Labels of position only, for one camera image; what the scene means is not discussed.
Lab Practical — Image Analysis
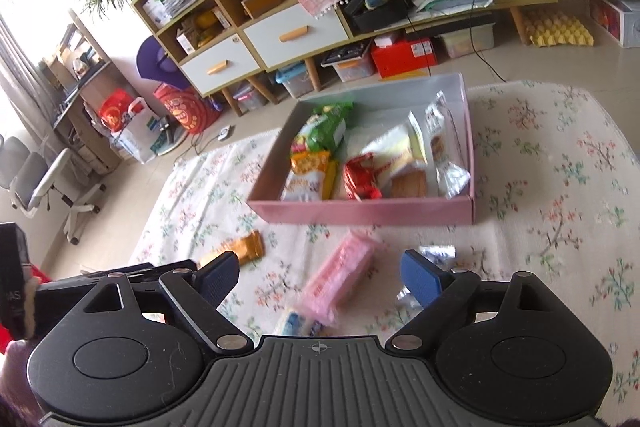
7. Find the pink wafer packet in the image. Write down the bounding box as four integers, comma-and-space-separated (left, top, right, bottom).
299, 231, 381, 326

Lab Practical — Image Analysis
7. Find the red snack packet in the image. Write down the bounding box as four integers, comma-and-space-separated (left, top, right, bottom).
343, 153, 383, 200

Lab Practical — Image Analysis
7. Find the small blue white candy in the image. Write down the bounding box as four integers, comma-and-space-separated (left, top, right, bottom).
396, 245, 457, 309

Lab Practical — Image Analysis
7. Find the gold wrapped biscuit bar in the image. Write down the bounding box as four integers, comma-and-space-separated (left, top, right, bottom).
198, 230, 265, 267

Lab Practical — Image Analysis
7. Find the clear wrapped toast biscuit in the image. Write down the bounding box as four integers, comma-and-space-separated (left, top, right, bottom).
390, 170, 428, 198

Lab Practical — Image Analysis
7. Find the white chocolate roll packet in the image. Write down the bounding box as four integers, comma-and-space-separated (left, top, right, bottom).
425, 91, 471, 199

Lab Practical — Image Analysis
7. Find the white office chair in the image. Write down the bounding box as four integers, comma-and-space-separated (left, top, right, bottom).
1, 136, 106, 246

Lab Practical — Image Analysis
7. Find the pink cardboard box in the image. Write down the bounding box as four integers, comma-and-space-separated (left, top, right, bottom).
247, 74, 475, 227

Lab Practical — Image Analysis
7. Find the clear wrapped bread stick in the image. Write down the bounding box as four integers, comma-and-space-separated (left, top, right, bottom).
360, 112, 427, 187

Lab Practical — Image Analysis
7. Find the floral tablecloth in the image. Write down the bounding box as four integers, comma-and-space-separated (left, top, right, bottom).
130, 81, 639, 424

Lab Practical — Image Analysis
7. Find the yellow cracker packet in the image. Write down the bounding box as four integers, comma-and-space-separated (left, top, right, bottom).
322, 159, 340, 200

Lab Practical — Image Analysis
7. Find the red paper bag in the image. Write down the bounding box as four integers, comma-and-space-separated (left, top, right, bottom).
153, 83, 221, 135

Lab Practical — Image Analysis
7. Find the green chip bag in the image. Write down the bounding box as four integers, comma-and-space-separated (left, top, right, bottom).
290, 102, 354, 155

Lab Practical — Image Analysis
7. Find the clear bin blue lid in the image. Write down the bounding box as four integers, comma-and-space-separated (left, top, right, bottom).
274, 61, 314, 98

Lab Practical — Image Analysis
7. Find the red shoe box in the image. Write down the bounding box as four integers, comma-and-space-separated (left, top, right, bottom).
371, 37, 438, 79

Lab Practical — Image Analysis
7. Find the clear bin with keyboard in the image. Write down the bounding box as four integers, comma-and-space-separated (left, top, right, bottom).
321, 40, 378, 82

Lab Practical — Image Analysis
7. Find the wooden TV cabinet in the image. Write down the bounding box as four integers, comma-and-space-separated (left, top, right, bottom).
130, 0, 640, 118

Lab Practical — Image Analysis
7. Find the yellow egg tray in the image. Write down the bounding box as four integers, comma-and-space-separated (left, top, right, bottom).
523, 9, 594, 48

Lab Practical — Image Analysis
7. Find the black open case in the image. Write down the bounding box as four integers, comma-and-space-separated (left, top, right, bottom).
342, 0, 413, 34

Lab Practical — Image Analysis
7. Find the white patterned box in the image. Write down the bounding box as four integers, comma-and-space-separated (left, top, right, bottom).
589, 0, 640, 49

